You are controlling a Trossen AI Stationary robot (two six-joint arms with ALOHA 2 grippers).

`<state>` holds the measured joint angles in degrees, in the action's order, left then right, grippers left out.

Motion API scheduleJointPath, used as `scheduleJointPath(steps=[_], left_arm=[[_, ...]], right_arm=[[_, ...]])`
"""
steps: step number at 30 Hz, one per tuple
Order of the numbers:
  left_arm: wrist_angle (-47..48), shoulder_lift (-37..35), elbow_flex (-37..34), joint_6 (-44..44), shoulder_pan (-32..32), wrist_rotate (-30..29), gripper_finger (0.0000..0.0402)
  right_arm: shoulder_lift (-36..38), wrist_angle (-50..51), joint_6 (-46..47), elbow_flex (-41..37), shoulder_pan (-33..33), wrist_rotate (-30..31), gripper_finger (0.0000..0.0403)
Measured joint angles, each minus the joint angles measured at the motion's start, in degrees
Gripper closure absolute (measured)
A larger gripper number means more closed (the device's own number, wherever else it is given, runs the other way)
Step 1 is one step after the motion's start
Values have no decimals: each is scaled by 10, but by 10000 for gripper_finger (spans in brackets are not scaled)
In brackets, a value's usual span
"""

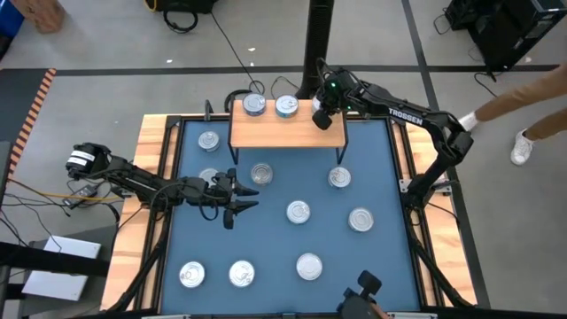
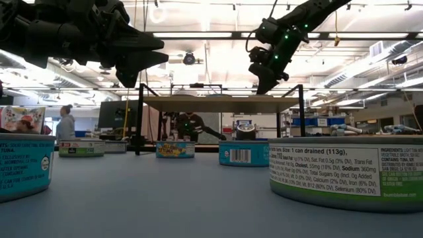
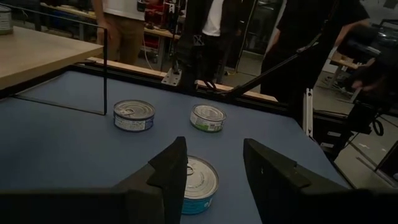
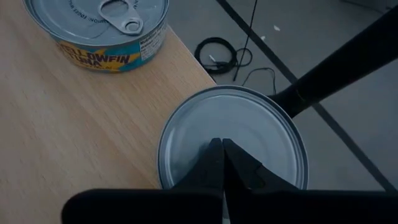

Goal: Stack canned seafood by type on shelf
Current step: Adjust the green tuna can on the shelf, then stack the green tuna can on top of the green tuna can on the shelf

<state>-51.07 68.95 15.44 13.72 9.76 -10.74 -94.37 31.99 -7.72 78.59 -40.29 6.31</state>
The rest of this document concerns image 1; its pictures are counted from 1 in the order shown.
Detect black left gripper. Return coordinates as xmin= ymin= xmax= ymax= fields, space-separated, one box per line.
xmin=188 ymin=167 xmax=260 ymax=230

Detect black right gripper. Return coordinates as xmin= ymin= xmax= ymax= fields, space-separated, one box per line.
xmin=312 ymin=66 xmax=361 ymax=131

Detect teal label seafood can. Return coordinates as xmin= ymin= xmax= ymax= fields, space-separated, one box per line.
xmin=285 ymin=199 xmax=312 ymax=225
xmin=274 ymin=93 xmax=299 ymax=120
xmin=197 ymin=129 xmax=221 ymax=153

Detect blue label seafood can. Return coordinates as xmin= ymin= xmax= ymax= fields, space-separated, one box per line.
xmin=242 ymin=92 xmax=268 ymax=118
xmin=327 ymin=166 xmax=353 ymax=191
xmin=178 ymin=261 xmax=206 ymax=290
xmin=228 ymin=260 xmax=256 ymax=289

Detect wooden shelf black metal legs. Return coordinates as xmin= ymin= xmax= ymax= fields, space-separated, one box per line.
xmin=227 ymin=92 xmax=351 ymax=166

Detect yellow label tuna can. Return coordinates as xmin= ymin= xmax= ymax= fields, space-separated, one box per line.
xmin=250 ymin=161 xmax=275 ymax=186

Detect blue table mat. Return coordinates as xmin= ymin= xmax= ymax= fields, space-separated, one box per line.
xmin=159 ymin=118 xmax=422 ymax=314

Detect black handheld device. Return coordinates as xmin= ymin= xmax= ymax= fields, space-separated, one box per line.
xmin=335 ymin=268 xmax=384 ymax=319

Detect black power adapter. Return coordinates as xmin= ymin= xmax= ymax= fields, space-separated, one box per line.
xmin=61 ymin=183 xmax=99 ymax=209

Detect black floor box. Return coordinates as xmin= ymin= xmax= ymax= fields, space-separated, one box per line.
xmin=144 ymin=0 xmax=219 ymax=14

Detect white flat box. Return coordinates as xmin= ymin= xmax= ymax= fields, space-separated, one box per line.
xmin=20 ymin=234 xmax=103 ymax=302

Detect black equipment cabinet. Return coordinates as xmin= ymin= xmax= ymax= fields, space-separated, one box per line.
xmin=444 ymin=0 xmax=567 ymax=73

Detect person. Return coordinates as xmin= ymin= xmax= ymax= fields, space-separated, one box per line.
xmin=457 ymin=61 xmax=567 ymax=167

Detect black floor beam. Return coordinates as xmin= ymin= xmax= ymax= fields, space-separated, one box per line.
xmin=0 ymin=241 xmax=112 ymax=279

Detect hazard striped floor mat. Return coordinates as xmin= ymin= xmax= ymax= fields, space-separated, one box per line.
xmin=0 ymin=67 xmax=58 ymax=178

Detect brown cardboard box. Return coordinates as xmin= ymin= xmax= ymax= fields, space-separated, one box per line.
xmin=9 ymin=0 xmax=66 ymax=35

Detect blue bin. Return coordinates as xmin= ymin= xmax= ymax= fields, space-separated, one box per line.
xmin=0 ymin=0 xmax=26 ymax=39

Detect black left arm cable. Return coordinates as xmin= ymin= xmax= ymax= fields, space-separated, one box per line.
xmin=197 ymin=198 xmax=221 ymax=222

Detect thick black cable loop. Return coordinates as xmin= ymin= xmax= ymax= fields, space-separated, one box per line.
xmin=224 ymin=88 xmax=253 ymax=114

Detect long black floor cable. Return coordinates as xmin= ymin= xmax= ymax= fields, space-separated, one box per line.
xmin=207 ymin=11 xmax=267 ymax=97

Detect coiled black cable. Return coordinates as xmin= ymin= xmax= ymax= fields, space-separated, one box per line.
xmin=162 ymin=7 xmax=199 ymax=35

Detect yellow floor cable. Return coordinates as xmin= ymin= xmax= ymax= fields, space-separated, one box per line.
xmin=6 ymin=176 xmax=123 ymax=201

